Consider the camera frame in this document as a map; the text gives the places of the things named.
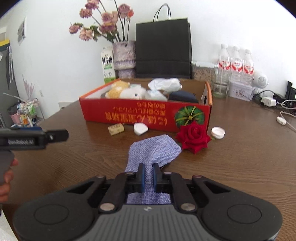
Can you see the clear seed container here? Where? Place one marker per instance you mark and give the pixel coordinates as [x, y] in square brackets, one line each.
[202, 71]

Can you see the white wrapped packet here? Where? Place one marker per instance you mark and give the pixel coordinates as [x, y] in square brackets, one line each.
[157, 95]

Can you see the reed diffuser sticks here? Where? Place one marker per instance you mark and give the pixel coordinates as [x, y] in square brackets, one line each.
[29, 87]

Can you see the purple mottled vase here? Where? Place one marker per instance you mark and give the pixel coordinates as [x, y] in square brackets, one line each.
[123, 55]

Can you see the dried pink rose bouquet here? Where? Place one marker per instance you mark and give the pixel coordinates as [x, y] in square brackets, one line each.
[106, 18]

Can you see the red printed cardboard box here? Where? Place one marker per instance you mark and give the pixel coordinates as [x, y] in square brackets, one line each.
[138, 113]

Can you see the dark zip case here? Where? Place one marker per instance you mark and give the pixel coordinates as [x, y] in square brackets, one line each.
[182, 96]

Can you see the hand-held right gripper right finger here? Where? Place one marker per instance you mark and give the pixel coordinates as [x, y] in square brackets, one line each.
[155, 176]

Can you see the red artificial rose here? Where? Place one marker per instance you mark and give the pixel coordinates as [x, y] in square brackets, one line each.
[193, 138]

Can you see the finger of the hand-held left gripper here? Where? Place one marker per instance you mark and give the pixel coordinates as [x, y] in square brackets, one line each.
[57, 136]
[32, 128]

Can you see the white bottle cap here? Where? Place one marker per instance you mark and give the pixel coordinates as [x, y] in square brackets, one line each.
[218, 133]

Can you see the clear glass cup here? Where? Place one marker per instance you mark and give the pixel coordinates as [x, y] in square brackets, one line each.
[219, 88]

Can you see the person's left hand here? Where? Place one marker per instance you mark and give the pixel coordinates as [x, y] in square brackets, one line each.
[5, 192]

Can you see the black charging dock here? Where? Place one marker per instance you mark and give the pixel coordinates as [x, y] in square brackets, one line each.
[290, 91]

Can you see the small beige patterned block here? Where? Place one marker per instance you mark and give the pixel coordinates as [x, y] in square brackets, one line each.
[116, 129]

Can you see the white wall outlet panel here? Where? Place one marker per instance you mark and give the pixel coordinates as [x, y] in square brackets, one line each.
[66, 105]

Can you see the black paper bag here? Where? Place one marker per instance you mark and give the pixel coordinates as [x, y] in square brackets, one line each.
[161, 44]

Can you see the clear plastic bag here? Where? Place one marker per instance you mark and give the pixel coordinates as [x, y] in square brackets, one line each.
[164, 83]

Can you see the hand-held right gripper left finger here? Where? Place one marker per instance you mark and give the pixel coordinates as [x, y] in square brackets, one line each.
[143, 176]

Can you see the yellow plush toy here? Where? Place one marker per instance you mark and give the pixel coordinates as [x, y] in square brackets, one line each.
[115, 89]

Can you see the white printed tin box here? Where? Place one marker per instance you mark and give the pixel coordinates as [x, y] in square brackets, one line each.
[240, 91]

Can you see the white rounded plastic case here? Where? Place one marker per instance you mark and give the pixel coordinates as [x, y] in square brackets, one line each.
[140, 128]

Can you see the white plug charger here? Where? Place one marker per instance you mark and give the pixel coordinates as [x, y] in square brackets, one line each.
[268, 101]

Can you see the white green milk carton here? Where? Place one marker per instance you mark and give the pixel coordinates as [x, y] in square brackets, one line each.
[107, 67]

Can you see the purple woven pouch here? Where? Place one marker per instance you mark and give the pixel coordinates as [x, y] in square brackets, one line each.
[155, 148]

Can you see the round white speaker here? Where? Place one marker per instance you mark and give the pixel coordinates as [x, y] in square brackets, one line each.
[260, 80]

